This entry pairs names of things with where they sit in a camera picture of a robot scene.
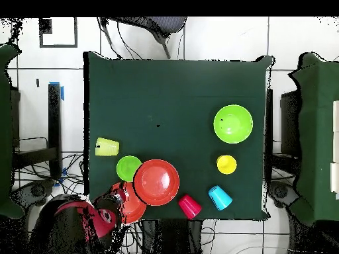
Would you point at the small green bowl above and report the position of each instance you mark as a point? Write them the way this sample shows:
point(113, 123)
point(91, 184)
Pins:
point(125, 168)

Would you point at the orange bowl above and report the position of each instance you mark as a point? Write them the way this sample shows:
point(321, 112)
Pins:
point(135, 209)
point(156, 182)

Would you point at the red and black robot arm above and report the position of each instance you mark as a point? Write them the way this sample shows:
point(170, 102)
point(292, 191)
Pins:
point(79, 225)

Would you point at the translucent yellow cup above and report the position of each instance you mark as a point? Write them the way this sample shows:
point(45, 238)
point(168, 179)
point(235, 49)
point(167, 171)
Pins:
point(107, 147)

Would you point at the blue tape strip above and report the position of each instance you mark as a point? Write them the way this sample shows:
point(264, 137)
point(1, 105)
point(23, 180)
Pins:
point(63, 173)
point(62, 94)

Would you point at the red cup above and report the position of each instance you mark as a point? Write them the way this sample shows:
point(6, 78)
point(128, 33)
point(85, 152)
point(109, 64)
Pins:
point(190, 207)

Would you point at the black chair base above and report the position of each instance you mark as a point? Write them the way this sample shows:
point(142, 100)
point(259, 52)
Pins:
point(34, 190)

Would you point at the dark green tablecloth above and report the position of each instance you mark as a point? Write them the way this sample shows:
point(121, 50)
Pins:
point(159, 105)

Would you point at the light blue cup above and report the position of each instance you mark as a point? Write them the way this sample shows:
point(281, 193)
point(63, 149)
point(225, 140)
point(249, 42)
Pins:
point(220, 198)

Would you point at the opaque yellow cup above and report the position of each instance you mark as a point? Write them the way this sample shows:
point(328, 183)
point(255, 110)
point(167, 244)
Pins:
point(226, 164)

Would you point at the large green bowl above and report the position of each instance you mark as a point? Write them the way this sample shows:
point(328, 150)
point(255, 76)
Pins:
point(233, 124)

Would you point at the green table cloth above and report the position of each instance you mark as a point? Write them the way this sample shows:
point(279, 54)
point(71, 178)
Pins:
point(5, 132)
point(317, 132)

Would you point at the grey office chair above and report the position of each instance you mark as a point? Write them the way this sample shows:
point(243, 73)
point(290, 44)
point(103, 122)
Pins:
point(164, 23)

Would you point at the black square frame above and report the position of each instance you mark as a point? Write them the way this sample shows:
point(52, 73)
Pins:
point(45, 26)

